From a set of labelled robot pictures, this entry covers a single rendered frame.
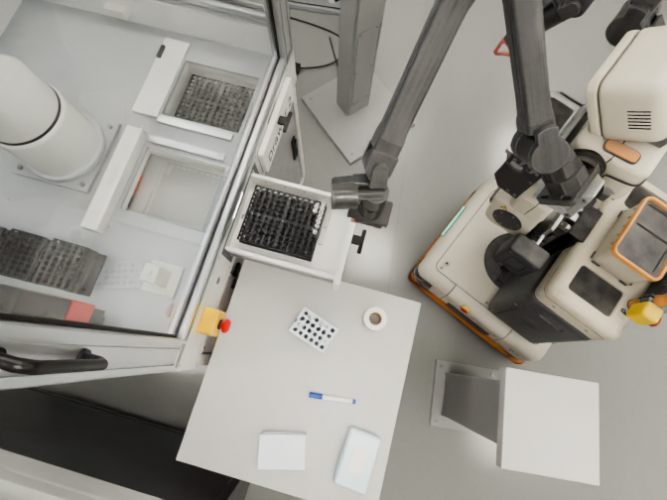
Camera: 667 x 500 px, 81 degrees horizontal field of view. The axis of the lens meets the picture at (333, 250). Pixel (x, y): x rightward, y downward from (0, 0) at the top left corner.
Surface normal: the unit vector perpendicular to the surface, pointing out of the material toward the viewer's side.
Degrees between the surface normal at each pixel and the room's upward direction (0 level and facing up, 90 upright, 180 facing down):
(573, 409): 0
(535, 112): 42
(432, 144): 0
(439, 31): 47
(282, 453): 0
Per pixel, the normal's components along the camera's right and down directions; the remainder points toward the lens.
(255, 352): 0.02, -0.25
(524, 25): 0.00, 0.57
